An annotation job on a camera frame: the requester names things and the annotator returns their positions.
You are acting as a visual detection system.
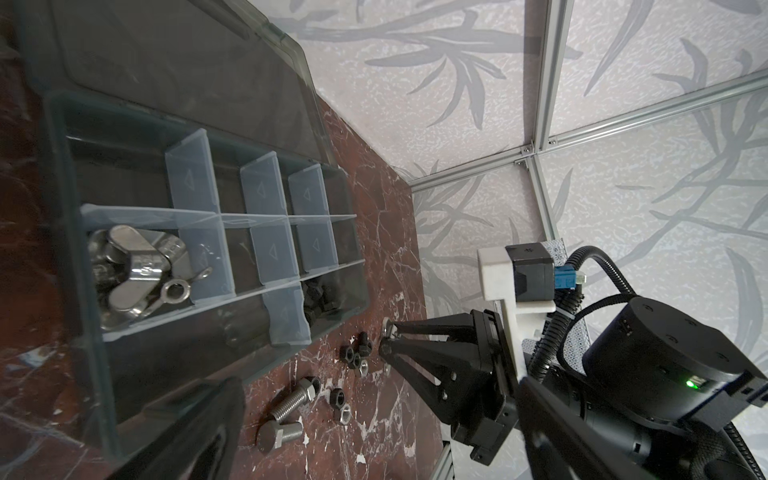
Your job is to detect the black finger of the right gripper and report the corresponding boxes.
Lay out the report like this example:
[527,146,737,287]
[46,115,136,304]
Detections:
[383,313,477,344]
[379,338,486,423]

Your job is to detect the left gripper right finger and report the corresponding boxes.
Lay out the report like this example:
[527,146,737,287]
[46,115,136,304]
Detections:
[515,377,651,479]

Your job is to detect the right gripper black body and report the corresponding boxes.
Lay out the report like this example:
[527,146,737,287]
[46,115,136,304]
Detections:
[451,310,519,465]

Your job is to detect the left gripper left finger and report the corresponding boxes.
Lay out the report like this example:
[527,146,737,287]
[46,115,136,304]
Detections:
[109,377,245,479]

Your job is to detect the silver eye nut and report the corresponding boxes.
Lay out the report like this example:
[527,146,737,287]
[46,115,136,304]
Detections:
[139,267,214,319]

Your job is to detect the silver wing nut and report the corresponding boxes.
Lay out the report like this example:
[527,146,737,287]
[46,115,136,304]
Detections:
[107,225,171,320]

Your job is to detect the grey compartment organizer box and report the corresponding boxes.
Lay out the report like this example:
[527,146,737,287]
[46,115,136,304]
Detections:
[14,1,369,462]

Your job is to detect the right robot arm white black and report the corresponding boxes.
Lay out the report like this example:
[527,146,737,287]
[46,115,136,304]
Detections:
[380,294,767,479]

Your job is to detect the silver hex bolt lower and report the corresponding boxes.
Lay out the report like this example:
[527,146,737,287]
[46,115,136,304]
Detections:
[256,420,304,454]

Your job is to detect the silver hex bolt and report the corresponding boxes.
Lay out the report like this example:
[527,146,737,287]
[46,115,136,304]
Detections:
[268,376,320,423]
[256,420,304,454]

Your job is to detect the black bolt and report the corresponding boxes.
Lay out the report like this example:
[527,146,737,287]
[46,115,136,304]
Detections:
[356,332,373,358]

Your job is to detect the silver hex bolt upper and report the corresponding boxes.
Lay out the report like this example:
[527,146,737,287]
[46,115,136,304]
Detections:
[268,376,320,423]

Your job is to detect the black hex nut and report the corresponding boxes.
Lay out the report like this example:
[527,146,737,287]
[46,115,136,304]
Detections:
[328,388,346,410]

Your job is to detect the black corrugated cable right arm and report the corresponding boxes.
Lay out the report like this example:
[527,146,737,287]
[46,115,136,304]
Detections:
[527,244,768,480]

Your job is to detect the aluminium frame back crossbar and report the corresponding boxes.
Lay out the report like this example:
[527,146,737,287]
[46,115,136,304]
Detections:
[409,69,767,193]

